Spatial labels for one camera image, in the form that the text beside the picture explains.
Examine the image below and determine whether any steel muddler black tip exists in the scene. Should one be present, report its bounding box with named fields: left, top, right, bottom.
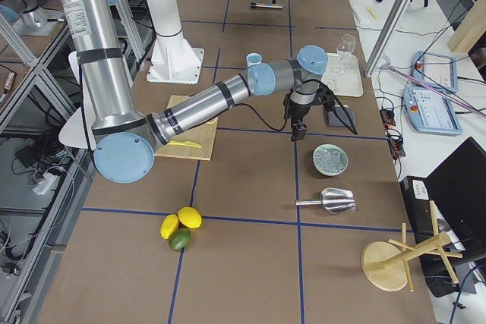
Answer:
left=250, top=2, right=283, bottom=10

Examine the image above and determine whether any light blue cup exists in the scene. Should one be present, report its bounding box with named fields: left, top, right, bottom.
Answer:
left=246, top=52, right=263, bottom=68

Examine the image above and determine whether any whole yellow lemon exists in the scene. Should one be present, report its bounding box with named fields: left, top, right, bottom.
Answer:
left=177, top=206, right=203, bottom=229

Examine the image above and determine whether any wooden cup tree stand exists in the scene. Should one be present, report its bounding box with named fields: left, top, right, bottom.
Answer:
left=361, top=200, right=462, bottom=292

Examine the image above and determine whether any grey folded cloth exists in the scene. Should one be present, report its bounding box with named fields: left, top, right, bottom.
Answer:
left=323, top=105, right=355, bottom=127

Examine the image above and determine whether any cream bear tray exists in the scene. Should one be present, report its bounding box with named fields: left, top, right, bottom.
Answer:
left=321, top=53, right=364, bottom=97

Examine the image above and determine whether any green bowl of ice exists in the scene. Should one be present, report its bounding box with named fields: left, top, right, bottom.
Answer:
left=312, top=144, right=349, bottom=177

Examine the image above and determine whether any clear wine glass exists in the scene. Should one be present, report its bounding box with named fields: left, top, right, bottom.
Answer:
left=335, top=34, right=356, bottom=74

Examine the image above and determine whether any wooden cutting board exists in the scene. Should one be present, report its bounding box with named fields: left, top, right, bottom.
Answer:
left=155, top=117, right=218, bottom=161

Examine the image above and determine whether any metal ice scoop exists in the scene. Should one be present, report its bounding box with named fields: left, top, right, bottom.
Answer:
left=295, top=187, right=357, bottom=214

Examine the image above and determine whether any yellow plastic knife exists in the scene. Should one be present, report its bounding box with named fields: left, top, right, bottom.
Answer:
left=168, top=140, right=202, bottom=149

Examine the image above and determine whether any near teach pendant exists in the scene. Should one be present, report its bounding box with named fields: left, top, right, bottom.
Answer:
left=403, top=87, right=462, bottom=136

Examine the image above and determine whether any teach pendant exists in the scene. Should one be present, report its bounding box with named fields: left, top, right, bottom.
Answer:
left=403, top=87, right=462, bottom=136
left=411, top=51, right=458, bottom=93

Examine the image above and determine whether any far teach pendant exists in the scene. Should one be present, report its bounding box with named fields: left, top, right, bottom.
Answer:
left=411, top=51, right=458, bottom=93

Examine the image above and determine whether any green lime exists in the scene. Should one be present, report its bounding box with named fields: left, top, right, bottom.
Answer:
left=169, top=228, right=191, bottom=251

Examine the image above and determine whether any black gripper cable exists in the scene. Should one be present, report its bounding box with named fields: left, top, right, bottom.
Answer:
left=227, top=79, right=358, bottom=136

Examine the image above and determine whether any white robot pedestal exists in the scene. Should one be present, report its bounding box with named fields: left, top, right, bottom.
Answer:
left=146, top=0, right=204, bottom=84

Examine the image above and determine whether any aluminium frame post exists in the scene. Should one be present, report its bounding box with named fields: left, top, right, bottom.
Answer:
left=364, top=0, right=410, bottom=77

